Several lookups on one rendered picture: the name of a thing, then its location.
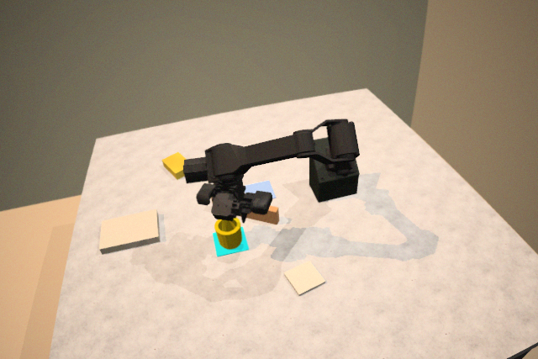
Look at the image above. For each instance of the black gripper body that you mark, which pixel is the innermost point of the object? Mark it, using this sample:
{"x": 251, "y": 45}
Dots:
{"x": 258, "y": 203}

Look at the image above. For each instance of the beige flat block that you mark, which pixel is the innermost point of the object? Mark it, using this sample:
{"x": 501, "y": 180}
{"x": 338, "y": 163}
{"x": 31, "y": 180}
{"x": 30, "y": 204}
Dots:
{"x": 129, "y": 231}

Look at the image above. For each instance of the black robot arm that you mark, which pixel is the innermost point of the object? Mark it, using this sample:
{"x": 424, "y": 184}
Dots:
{"x": 225, "y": 163}

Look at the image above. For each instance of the beige flat square tile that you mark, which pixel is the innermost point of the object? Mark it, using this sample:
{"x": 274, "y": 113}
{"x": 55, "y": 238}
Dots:
{"x": 304, "y": 278}

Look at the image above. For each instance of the yellow rectangular block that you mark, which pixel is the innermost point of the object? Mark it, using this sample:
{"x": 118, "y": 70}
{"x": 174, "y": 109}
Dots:
{"x": 174, "y": 164}

